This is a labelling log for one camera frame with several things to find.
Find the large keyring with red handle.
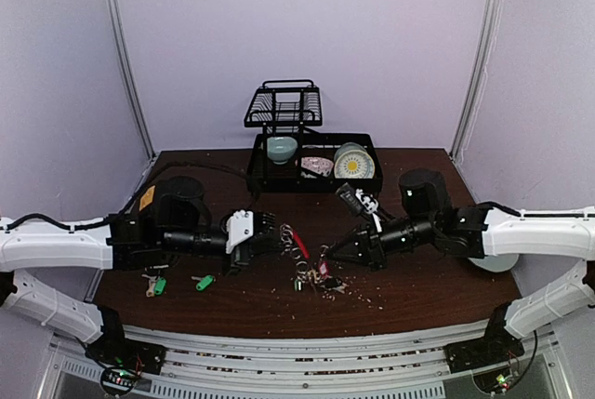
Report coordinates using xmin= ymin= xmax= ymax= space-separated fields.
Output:
xmin=279 ymin=223 xmax=347 ymax=299

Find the green tagged single key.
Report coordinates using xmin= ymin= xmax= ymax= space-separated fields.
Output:
xmin=191 ymin=274 xmax=216 ymax=292

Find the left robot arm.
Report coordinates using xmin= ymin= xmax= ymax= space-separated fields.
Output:
xmin=1 ymin=176 xmax=275 ymax=376

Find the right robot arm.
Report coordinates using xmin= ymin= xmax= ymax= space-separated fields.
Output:
xmin=323 ymin=168 xmax=594 ymax=373

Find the yellow daisy plate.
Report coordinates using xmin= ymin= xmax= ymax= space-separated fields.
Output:
xmin=334 ymin=150 xmax=376 ymax=180

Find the pink patterned bowl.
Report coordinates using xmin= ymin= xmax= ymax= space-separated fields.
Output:
xmin=300 ymin=156 xmax=334 ymax=179

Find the green tagged key bunch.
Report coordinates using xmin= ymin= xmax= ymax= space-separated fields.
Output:
xmin=141 ymin=266 xmax=166 ymax=298

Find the pale green plate behind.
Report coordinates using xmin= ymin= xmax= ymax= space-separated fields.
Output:
xmin=333 ymin=141 xmax=366 ymax=162

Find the celadon green bowl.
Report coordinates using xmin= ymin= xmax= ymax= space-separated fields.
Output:
xmin=266 ymin=137 xmax=298 ymax=165

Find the light green flower plate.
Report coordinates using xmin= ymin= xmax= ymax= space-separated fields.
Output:
xmin=469 ymin=254 xmax=519 ymax=273

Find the left base circuit board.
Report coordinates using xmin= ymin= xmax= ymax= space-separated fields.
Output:
xmin=99 ymin=366 xmax=140 ymax=395

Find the base circuit board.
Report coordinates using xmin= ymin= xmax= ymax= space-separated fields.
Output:
xmin=472 ymin=367 xmax=522 ymax=395
xmin=99 ymin=366 xmax=140 ymax=395

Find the right base circuit board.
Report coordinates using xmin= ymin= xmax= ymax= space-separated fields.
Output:
xmin=472 ymin=367 xmax=522 ymax=395

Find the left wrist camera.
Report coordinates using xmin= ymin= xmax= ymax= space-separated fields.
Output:
xmin=224 ymin=210 xmax=276 ymax=254

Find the black wire dish rack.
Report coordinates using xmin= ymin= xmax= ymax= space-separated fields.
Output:
xmin=244 ymin=79 xmax=383 ymax=194

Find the aluminium front rail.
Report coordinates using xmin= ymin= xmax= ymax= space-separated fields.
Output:
xmin=34 ymin=320 xmax=575 ymax=398

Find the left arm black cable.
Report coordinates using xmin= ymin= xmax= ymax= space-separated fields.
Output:
xmin=0 ymin=162 xmax=255 ymax=233

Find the left aluminium frame post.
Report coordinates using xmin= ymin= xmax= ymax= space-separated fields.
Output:
xmin=105 ymin=0 xmax=156 ymax=160

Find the aluminium frame post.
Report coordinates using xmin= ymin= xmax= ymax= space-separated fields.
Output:
xmin=449 ymin=0 xmax=502 ymax=164
xmin=105 ymin=0 xmax=156 ymax=160

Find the right aluminium frame post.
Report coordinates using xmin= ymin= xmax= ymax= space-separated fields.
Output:
xmin=449 ymin=0 xmax=502 ymax=164

